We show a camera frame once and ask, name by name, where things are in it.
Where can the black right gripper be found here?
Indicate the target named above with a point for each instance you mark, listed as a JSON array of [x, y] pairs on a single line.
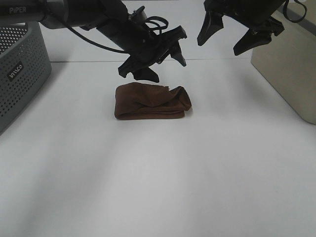
[[261, 25]]

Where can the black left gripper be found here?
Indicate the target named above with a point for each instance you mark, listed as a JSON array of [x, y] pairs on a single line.
[[166, 44]]

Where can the brown towel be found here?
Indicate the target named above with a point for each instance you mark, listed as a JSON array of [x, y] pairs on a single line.
[[146, 101]]

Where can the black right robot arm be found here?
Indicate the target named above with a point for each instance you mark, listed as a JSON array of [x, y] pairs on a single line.
[[215, 5]]

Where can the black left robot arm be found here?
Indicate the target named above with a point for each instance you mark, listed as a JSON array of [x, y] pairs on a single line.
[[145, 40]]

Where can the beige plastic storage box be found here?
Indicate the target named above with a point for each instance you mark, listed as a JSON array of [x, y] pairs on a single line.
[[288, 63]]

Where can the grey perforated plastic basket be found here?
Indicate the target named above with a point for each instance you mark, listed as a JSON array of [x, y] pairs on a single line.
[[24, 68]]

